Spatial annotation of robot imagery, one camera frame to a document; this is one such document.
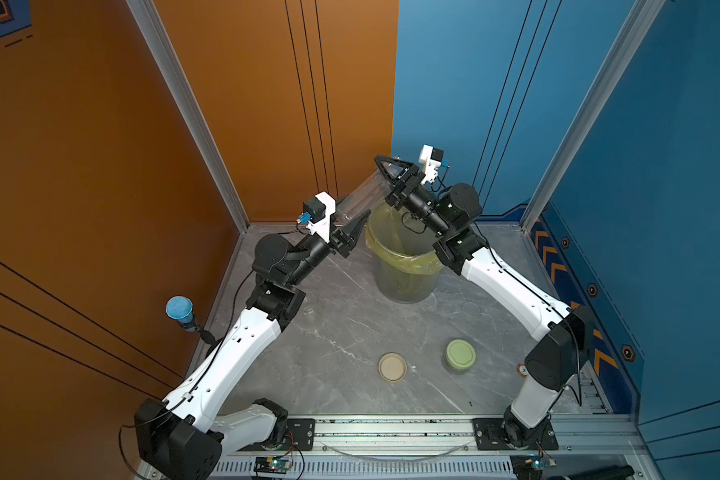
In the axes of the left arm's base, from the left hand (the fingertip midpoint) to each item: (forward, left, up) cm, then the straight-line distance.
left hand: (359, 201), depth 58 cm
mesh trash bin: (+5, -13, -38) cm, 41 cm away
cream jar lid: (-16, -9, -47) cm, 50 cm away
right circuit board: (-38, -42, -47) cm, 74 cm away
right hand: (+7, -3, +3) cm, 9 cm away
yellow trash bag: (+20, -12, -35) cm, 42 cm away
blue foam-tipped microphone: (-14, +38, -18) cm, 44 cm away
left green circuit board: (-39, +21, -49) cm, 66 cm away
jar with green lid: (-14, -27, -42) cm, 52 cm away
